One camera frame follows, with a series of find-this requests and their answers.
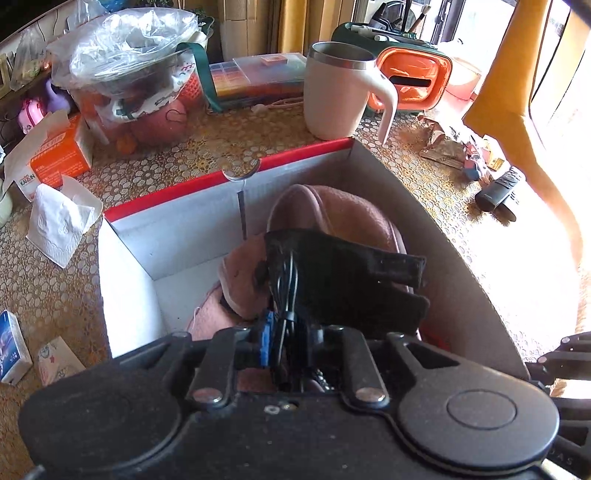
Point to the pink toy bottle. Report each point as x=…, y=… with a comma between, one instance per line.
x=32, y=114

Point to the pink slipper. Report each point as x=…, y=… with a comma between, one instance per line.
x=240, y=274
x=346, y=214

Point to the yellow curtain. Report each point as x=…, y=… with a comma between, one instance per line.
x=295, y=23

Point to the black remote control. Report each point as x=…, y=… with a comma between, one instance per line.
x=501, y=187
x=509, y=208

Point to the printed white tissue packet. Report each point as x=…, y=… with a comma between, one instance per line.
x=57, y=359

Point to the small toy figure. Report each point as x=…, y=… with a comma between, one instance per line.
x=475, y=169

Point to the paint brush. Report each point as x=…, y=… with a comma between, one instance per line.
x=418, y=21

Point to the crumpled snack wrappers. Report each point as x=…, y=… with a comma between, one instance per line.
x=445, y=143

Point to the orange and green pen holder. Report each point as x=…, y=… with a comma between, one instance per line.
x=411, y=76

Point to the purple toy kettle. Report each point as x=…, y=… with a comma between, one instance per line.
x=57, y=99

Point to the wooden photo frame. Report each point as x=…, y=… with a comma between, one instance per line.
x=4, y=71

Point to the gold patterned tablecloth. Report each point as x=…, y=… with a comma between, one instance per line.
x=194, y=152

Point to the pale green ceramic jar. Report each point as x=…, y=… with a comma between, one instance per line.
x=4, y=205

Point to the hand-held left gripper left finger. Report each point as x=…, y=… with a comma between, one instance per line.
x=263, y=344

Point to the red shoe box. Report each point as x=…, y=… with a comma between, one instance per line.
x=184, y=230

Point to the clear bead organiser box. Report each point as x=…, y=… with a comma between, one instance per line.
x=258, y=74

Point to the orange tissue box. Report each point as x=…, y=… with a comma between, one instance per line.
x=53, y=154

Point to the beige standing air conditioner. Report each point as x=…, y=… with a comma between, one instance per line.
x=244, y=23

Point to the pink plastic basin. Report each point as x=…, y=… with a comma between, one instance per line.
x=461, y=78

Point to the clear plastic bag with food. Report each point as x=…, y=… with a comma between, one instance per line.
x=27, y=57

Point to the blue tissue packet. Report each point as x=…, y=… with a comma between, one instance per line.
x=11, y=346

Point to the plastic bag of fruit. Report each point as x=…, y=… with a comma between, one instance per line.
x=134, y=64

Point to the yellow chair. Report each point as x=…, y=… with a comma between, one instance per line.
x=517, y=115

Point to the white paper napkin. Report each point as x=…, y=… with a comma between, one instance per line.
x=60, y=221

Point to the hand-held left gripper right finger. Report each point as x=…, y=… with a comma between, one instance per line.
x=355, y=357

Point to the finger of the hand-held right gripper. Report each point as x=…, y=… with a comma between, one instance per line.
x=538, y=374
x=572, y=357

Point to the small yellow box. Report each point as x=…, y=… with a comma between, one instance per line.
x=496, y=161

